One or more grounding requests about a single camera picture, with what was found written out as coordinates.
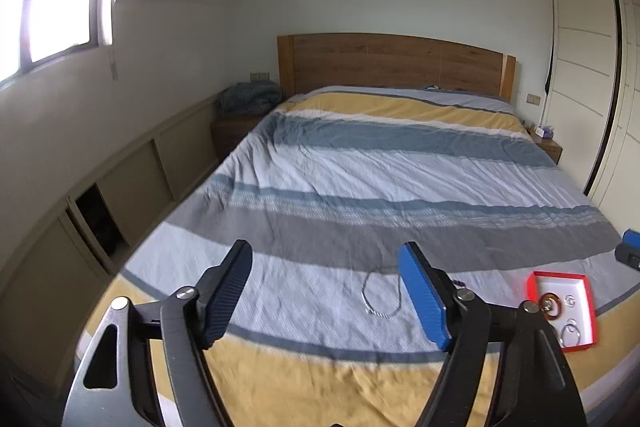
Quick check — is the amber resin bangle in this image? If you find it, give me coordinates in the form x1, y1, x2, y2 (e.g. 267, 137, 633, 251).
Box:
538, 291, 563, 321

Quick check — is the silver metal bangle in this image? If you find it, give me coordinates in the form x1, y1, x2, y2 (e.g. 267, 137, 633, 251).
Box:
559, 320, 582, 349

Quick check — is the red jewelry box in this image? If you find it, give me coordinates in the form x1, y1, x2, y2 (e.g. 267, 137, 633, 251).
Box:
526, 271, 598, 352

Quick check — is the silver chain necklace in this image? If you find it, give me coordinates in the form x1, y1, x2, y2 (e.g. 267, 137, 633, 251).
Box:
360, 265, 404, 320

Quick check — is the right wooden nightstand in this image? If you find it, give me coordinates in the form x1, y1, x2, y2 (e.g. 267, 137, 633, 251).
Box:
527, 128, 563, 165

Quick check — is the wooden nightstand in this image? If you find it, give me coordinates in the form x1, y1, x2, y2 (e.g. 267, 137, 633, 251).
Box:
210, 115, 264, 162
527, 128, 563, 165

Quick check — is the purple tissue box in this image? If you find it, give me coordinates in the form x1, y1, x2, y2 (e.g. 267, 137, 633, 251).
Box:
534, 126, 553, 140

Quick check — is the white wardrobe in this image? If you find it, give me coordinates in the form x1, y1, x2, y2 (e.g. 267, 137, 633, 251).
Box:
542, 0, 639, 233

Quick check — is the left wooden nightstand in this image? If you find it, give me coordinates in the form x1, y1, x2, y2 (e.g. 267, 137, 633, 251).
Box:
210, 115, 264, 162

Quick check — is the striped duvet cover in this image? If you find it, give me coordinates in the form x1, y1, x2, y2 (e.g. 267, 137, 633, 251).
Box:
98, 87, 639, 426

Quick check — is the dark folded clothes pile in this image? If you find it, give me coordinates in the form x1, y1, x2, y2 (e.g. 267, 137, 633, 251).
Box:
217, 80, 283, 116

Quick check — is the wooden headboard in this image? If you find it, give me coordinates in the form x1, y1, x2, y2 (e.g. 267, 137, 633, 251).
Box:
277, 32, 516, 102

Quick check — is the low wall cabinet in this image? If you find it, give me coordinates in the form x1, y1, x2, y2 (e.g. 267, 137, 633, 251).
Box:
1, 98, 218, 391

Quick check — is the wall outlet plate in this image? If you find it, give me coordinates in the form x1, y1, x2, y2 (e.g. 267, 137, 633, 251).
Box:
526, 93, 541, 106

